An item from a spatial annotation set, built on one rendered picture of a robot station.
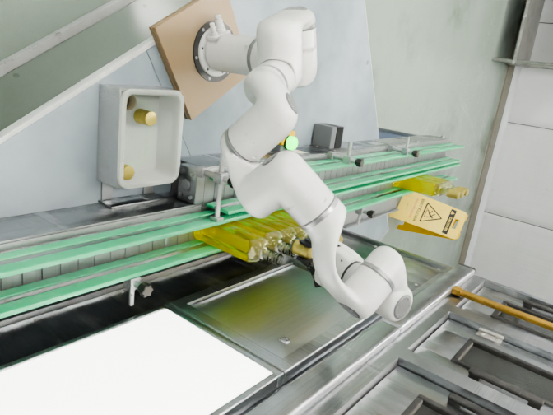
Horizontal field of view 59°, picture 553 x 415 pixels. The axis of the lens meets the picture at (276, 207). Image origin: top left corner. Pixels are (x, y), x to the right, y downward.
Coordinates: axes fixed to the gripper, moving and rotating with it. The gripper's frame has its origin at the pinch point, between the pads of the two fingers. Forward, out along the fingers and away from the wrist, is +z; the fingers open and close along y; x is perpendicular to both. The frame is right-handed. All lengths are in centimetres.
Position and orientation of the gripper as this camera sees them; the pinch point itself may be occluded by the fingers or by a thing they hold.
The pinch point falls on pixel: (307, 251)
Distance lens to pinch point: 116.4
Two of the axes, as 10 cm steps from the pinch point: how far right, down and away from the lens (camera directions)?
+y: 1.4, -9.5, -2.8
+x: -8.0, 0.6, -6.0
